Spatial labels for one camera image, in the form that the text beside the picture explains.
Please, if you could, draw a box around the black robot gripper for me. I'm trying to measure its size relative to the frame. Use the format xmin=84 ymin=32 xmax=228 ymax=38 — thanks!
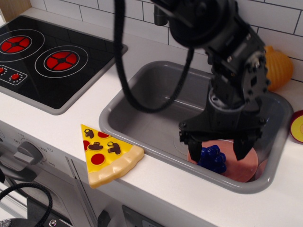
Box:
xmin=179 ymin=88 xmax=266 ymax=163

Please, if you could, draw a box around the blue toy blueberries cluster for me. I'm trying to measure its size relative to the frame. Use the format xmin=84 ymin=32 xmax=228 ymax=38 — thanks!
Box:
xmin=197 ymin=145 xmax=227 ymax=174

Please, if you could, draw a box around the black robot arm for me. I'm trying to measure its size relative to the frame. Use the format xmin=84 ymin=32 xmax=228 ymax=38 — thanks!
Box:
xmin=155 ymin=0 xmax=269 ymax=161

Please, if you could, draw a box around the pink plastic plate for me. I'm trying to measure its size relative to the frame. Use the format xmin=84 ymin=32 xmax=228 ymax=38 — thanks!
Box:
xmin=187 ymin=140 xmax=258 ymax=183

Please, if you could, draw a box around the grey toy sink basin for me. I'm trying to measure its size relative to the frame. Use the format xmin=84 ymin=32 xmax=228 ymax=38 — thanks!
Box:
xmin=99 ymin=69 xmax=294 ymax=194

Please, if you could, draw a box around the red yellow toy fruit half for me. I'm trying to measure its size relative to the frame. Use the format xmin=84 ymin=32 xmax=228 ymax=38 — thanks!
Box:
xmin=290 ymin=110 xmax=303 ymax=143

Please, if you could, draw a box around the orange toy pumpkin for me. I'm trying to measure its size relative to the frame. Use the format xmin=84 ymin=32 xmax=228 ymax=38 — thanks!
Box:
xmin=265 ymin=46 xmax=294 ymax=91

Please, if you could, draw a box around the toy pizza slice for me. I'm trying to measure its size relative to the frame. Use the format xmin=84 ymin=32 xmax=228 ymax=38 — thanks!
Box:
xmin=81 ymin=124 xmax=144 ymax=189

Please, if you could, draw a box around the dark grey toy faucet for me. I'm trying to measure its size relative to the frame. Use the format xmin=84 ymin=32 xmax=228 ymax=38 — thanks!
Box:
xmin=153 ymin=5 xmax=168 ymax=26

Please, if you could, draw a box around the black toy stove top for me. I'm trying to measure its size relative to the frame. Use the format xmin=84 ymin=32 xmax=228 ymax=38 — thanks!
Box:
xmin=0 ymin=16 xmax=115 ymax=115

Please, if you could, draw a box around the grey oven knob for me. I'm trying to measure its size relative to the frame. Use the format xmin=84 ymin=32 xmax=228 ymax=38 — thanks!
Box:
xmin=14 ymin=141 xmax=43 ymax=165

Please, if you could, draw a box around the white toy oven front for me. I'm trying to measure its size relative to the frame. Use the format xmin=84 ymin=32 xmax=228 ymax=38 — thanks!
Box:
xmin=0 ymin=122 xmax=161 ymax=227

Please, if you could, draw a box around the black braided cable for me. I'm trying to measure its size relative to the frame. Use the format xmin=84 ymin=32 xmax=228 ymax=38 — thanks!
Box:
xmin=113 ymin=0 xmax=195 ymax=113
xmin=0 ymin=182 xmax=53 ymax=227

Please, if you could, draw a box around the black braided cable lower left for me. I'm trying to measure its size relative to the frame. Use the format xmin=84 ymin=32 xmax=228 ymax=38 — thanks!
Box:
xmin=0 ymin=182 xmax=53 ymax=227

